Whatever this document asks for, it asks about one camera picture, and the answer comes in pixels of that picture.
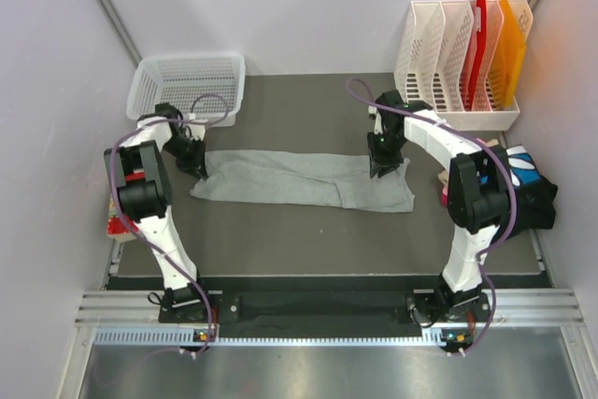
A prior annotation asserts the grey t-shirt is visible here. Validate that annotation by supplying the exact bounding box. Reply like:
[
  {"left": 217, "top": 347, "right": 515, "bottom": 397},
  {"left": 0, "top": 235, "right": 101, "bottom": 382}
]
[{"left": 190, "top": 150, "right": 415, "bottom": 213}]

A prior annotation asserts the red plastic folder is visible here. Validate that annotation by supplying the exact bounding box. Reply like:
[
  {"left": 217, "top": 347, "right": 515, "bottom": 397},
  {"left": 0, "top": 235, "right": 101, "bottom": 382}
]
[{"left": 467, "top": 0, "right": 488, "bottom": 109}]

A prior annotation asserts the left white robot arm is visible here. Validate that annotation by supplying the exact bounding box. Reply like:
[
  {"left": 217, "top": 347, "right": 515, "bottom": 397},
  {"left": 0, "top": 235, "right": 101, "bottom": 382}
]
[{"left": 104, "top": 103, "right": 214, "bottom": 323}]

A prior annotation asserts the white perforated plastic basket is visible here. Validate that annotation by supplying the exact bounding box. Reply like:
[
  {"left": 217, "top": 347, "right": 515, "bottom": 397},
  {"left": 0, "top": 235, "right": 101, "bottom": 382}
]
[{"left": 125, "top": 52, "right": 246, "bottom": 127}]

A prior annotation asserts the orange plastic folder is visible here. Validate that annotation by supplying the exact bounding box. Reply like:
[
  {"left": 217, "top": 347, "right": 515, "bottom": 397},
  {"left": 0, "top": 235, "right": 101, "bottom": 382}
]
[{"left": 488, "top": 0, "right": 534, "bottom": 110}]

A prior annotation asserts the beige folded t-shirt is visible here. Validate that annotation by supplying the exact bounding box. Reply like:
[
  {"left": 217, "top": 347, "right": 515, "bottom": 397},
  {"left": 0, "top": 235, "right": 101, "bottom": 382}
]
[{"left": 438, "top": 137, "right": 499, "bottom": 193}]

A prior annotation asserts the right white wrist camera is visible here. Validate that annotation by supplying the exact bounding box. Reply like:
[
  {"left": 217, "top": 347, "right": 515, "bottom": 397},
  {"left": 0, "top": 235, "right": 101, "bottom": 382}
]
[{"left": 367, "top": 107, "right": 383, "bottom": 135}]

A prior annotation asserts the white file organizer rack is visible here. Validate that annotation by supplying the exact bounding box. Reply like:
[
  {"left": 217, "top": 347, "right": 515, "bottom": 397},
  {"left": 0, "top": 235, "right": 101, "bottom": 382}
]
[{"left": 393, "top": 0, "right": 520, "bottom": 132}]

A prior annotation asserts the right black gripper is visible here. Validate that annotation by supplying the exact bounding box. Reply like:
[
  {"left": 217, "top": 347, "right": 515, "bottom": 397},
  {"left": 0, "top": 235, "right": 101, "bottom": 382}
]
[{"left": 366, "top": 130, "right": 406, "bottom": 178}]

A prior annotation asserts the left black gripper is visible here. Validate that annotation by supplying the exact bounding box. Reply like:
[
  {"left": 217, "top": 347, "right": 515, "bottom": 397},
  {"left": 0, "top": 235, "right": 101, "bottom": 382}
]
[{"left": 163, "top": 135, "right": 208, "bottom": 180}]

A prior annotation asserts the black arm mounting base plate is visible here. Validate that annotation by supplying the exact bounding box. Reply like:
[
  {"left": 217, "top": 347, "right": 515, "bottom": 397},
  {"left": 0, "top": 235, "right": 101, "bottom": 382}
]
[{"left": 159, "top": 292, "right": 488, "bottom": 338}]

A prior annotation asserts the red illustrated book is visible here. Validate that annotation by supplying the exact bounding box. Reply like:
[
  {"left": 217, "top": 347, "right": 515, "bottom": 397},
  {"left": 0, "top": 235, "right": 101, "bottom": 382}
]
[{"left": 107, "top": 198, "right": 135, "bottom": 243}]

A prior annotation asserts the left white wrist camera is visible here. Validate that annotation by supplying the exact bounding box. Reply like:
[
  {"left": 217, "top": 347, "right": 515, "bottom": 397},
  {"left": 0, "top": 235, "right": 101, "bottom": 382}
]
[{"left": 182, "top": 113, "right": 206, "bottom": 141}]

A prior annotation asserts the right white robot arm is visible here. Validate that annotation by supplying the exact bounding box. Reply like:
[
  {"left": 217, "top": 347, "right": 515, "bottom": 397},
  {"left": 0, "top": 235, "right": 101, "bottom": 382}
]
[{"left": 367, "top": 90, "right": 511, "bottom": 327}]

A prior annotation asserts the black daisy print t-shirt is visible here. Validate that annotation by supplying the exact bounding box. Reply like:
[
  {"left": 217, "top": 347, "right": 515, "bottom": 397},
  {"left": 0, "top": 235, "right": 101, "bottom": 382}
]
[{"left": 496, "top": 145, "right": 558, "bottom": 238}]

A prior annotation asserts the magenta folded t-shirt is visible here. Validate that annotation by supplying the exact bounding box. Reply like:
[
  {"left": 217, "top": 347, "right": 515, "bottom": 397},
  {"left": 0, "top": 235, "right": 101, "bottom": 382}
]
[{"left": 441, "top": 186, "right": 449, "bottom": 207}]

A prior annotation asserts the white slotted cable duct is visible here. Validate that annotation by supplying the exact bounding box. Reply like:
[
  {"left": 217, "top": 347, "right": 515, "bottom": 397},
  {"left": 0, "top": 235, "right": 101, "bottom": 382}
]
[{"left": 93, "top": 327, "right": 465, "bottom": 349}]

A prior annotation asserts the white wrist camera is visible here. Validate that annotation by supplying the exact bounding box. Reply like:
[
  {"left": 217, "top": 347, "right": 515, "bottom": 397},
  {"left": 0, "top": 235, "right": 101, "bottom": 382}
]
[
  {"left": 367, "top": 107, "right": 383, "bottom": 135},
  {"left": 182, "top": 113, "right": 206, "bottom": 141}
]

